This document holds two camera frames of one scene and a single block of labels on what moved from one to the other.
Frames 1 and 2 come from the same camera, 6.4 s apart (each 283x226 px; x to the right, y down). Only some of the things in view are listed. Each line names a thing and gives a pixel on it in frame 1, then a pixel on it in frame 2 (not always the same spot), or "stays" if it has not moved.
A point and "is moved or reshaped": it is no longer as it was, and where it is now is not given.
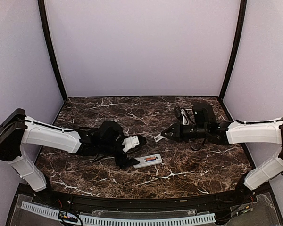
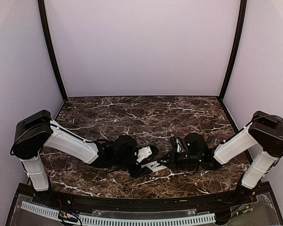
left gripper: [124, 162] to [139, 172]
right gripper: [177, 134] to [172, 160]
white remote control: [148, 160] is moved or reshaped
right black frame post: [240, 28] stays
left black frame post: [42, 11] stays
